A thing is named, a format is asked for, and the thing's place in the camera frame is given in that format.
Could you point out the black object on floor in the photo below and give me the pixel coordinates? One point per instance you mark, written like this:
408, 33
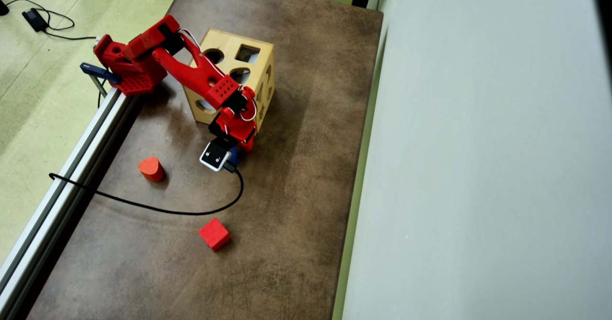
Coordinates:
3, 7

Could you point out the wooden shape sorter box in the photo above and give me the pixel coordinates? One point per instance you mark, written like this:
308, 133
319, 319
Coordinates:
265, 71

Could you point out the aluminium profile rail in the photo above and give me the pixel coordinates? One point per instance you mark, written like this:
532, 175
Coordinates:
62, 191

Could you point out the black power adapter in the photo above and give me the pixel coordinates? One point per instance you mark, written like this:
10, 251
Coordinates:
35, 19

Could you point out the red wooden cube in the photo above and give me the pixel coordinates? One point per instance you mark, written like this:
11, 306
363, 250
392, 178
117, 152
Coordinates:
214, 234

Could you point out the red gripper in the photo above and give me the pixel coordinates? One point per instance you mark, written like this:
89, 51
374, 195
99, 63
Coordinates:
247, 144

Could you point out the red teardrop wooden block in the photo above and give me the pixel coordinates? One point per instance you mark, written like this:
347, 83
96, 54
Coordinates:
151, 169

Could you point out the blue table clamp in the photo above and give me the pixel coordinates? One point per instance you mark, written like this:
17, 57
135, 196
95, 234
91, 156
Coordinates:
98, 71

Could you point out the red robot arm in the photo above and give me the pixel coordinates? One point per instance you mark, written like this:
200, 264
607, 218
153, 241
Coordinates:
191, 73

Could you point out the blue wooden cylinder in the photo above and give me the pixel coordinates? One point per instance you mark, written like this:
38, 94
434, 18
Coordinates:
237, 156

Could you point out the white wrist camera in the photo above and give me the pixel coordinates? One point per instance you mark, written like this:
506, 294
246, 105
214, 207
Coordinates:
215, 156

